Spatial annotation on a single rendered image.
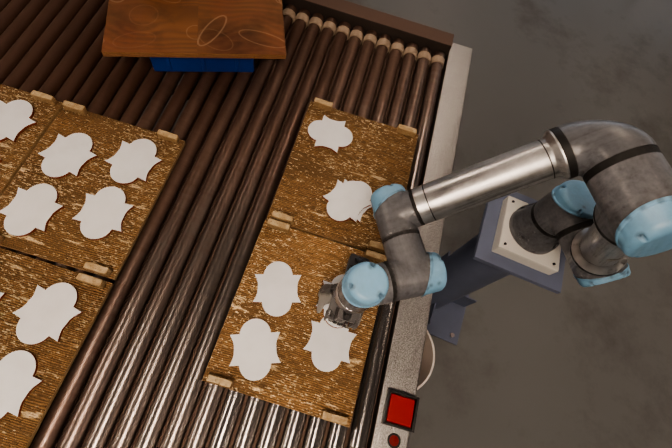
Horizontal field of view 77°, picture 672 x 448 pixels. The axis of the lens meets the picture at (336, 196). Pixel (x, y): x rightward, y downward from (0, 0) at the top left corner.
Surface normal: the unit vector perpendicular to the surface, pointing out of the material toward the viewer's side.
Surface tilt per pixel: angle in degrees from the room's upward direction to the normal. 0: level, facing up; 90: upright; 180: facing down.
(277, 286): 0
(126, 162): 0
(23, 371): 0
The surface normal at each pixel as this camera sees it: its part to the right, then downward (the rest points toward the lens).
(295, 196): 0.14, -0.41
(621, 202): -0.89, 0.02
